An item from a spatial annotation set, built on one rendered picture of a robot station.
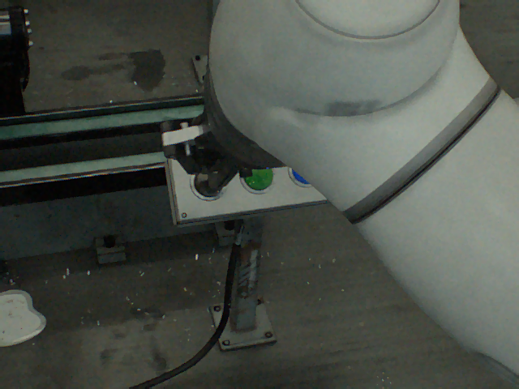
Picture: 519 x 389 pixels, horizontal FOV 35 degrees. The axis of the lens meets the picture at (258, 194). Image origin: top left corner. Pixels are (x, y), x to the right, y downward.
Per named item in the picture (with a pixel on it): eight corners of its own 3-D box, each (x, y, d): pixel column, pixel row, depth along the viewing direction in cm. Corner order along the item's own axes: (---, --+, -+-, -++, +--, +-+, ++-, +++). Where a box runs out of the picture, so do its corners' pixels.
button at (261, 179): (243, 194, 83) (246, 191, 81) (238, 164, 83) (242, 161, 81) (272, 190, 83) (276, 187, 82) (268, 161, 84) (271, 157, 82)
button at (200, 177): (195, 200, 82) (196, 198, 80) (190, 171, 82) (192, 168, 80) (224, 196, 82) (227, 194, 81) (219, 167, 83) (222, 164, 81)
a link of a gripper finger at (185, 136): (246, 136, 57) (170, 145, 56) (232, 152, 62) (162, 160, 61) (241, 103, 57) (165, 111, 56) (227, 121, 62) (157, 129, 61)
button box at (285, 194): (173, 228, 85) (178, 222, 80) (163, 161, 86) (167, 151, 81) (331, 206, 89) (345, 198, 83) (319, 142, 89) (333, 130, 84)
